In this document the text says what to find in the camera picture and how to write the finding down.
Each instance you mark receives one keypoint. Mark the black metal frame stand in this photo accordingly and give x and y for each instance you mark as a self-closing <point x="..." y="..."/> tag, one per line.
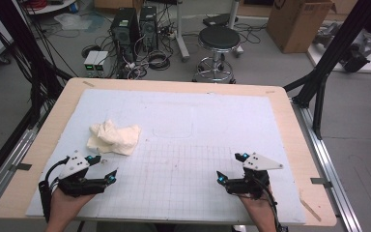
<point x="327" y="61"/>

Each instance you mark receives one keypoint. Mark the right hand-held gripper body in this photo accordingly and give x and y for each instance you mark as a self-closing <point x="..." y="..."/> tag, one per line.
<point x="261" y="162"/>

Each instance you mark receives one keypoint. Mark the black flat floor base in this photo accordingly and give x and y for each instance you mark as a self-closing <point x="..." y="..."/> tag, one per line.
<point x="219" y="20"/>

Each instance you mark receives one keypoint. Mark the cream printed cloth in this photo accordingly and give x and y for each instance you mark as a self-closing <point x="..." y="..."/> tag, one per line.
<point x="114" y="138"/>

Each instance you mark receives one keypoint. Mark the clear plastic bag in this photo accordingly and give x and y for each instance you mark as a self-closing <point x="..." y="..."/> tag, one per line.
<point x="74" y="22"/>

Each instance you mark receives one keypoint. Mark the grey and black machine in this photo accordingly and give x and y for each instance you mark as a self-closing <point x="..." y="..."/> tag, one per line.
<point x="356" y="53"/>

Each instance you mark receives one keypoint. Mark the person's left hand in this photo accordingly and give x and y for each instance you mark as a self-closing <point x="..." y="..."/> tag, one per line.
<point x="66" y="204"/>

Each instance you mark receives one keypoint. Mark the large black computer tower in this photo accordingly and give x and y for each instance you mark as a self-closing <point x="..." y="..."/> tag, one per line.
<point x="124" y="32"/>

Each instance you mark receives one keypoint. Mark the black round stool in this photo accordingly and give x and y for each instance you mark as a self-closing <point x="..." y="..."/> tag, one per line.
<point x="219" y="38"/>

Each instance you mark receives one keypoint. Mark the pale blue gridded mat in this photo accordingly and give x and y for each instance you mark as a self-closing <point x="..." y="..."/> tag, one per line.
<point x="180" y="122"/>

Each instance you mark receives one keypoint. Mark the cardboard box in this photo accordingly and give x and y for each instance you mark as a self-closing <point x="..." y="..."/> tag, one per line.
<point x="298" y="27"/>

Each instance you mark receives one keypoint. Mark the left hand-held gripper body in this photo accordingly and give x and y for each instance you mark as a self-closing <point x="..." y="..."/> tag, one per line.
<point x="74" y="165"/>

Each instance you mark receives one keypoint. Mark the round white table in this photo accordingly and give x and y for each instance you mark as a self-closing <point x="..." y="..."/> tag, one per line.
<point x="53" y="7"/>

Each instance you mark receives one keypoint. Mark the person's right hand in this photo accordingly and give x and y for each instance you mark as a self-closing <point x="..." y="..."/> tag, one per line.
<point x="257" y="206"/>

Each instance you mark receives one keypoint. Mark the thin wooden stick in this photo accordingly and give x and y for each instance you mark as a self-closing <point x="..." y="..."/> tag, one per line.
<point x="310" y="208"/>

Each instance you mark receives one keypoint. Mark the white desk leg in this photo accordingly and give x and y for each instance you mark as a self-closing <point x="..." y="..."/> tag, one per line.
<point x="235" y="13"/>
<point x="181" y="32"/>

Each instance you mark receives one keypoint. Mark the white power supply unit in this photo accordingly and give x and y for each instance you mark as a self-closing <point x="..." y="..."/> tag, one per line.
<point x="101" y="60"/>
<point x="90" y="61"/>

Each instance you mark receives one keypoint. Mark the wooden table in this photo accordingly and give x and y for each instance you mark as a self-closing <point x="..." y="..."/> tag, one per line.
<point x="302" y="138"/>

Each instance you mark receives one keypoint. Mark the aluminium rail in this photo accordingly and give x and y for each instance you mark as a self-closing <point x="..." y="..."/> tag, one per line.
<point x="9" y="161"/>
<point x="330" y="167"/>

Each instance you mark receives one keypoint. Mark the slim black computer tower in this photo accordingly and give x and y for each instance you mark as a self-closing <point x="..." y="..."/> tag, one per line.
<point x="148" y="27"/>

